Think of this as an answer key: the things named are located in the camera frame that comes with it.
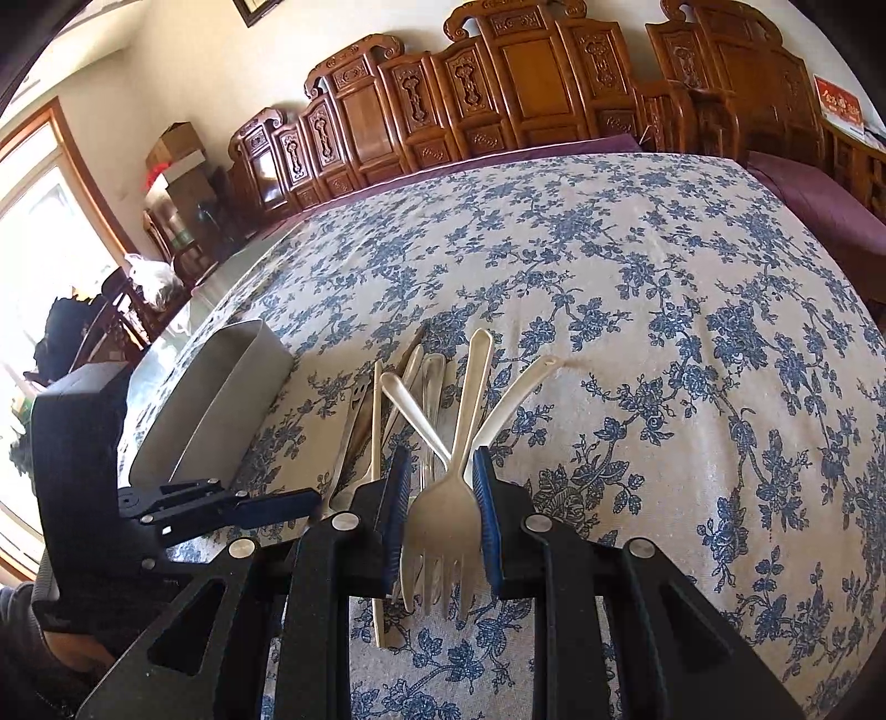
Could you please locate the red wall poster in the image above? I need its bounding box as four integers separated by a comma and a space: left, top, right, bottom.
812, 74, 867, 137

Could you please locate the carved wooden armchair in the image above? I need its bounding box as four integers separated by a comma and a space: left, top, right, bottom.
635, 78, 702, 155

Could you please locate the large steel fork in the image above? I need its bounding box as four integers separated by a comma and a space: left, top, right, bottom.
400, 327, 496, 619

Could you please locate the dark brown chopstick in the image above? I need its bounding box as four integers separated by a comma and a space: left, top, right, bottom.
396, 325, 429, 371

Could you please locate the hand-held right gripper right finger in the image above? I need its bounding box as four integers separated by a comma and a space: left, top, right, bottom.
471, 449, 807, 720

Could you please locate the wooden framed window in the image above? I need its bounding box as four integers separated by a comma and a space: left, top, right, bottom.
0, 97, 141, 583

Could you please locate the white plastic bag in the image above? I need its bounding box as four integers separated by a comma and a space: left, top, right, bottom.
123, 253, 185, 310

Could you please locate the person's left forearm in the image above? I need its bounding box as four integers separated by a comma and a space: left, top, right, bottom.
0, 580, 122, 720

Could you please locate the large brown cardboard box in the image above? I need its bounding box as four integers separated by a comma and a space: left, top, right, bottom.
166, 169, 217, 224

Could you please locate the grey metal utensil box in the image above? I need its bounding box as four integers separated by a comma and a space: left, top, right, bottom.
128, 318, 296, 490

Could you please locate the white plastic utensil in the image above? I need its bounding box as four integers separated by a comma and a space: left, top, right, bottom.
474, 354, 563, 454

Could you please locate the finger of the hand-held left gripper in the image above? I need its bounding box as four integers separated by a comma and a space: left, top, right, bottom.
116, 477, 323, 549

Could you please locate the black bag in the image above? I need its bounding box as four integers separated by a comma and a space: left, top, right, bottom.
33, 295, 92, 386

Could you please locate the blue floral tablecloth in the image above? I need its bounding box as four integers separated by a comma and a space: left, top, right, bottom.
114, 151, 886, 720

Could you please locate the long purple bench cushion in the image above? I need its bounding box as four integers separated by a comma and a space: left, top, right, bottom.
277, 133, 641, 223

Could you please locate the white and red box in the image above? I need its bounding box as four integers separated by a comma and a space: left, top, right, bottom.
144, 161, 209, 196

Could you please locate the slim steel fork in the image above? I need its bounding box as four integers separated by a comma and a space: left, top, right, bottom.
414, 353, 450, 617

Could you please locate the dark picture frame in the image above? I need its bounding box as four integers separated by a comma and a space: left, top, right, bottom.
231, 0, 279, 29

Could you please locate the cream handled utensil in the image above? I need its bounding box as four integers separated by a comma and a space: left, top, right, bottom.
383, 344, 425, 437

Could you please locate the long carved wooden bench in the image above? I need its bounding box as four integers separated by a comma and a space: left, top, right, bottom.
225, 0, 648, 223

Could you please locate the dark wooden chair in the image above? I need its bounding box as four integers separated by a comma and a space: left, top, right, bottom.
69, 270, 176, 369

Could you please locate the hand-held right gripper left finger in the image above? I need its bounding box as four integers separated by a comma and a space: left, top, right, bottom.
76, 445, 416, 720

